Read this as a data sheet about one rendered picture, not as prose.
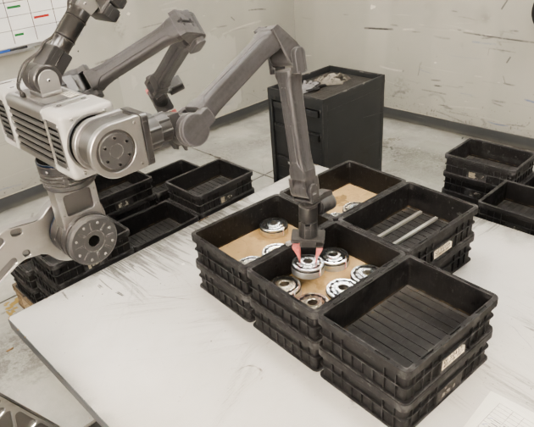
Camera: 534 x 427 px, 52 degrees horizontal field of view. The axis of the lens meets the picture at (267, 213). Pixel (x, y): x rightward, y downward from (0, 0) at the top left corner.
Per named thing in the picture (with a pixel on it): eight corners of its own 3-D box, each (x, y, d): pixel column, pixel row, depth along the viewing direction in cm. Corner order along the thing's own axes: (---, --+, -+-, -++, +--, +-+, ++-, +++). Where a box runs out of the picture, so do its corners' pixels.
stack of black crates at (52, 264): (75, 346, 258) (50, 267, 236) (47, 318, 277) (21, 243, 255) (147, 305, 281) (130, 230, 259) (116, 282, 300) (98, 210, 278)
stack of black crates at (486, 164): (525, 224, 323) (539, 153, 301) (502, 246, 305) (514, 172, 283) (462, 204, 348) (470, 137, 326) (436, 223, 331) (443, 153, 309)
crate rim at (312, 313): (314, 321, 147) (314, 314, 145) (244, 275, 167) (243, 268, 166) (408, 259, 168) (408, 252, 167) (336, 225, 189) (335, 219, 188)
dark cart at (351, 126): (325, 235, 354) (322, 99, 310) (275, 214, 383) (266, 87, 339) (381, 201, 389) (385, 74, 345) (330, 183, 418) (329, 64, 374)
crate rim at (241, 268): (244, 275, 167) (243, 268, 166) (189, 239, 188) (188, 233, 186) (335, 225, 189) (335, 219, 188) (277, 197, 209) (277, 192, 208)
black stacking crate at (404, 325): (405, 411, 131) (408, 376, 125) (316, 348, 151) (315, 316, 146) (494, 330, 152) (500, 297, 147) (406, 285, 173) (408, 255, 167)
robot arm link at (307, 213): (294, 202, 164) (308, 207, 160) (310, 194, 168) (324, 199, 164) (294, 222, 167) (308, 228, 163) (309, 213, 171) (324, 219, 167)
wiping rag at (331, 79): (331, 88, 338) (331, 83, 337) (304, 83, 352) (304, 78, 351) (359, 77, 355) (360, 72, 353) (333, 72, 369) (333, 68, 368)
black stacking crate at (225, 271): (247, 300, 172) (243, 269, 166) (194, 262, 192) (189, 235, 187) (335, 249, 194) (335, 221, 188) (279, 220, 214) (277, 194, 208)
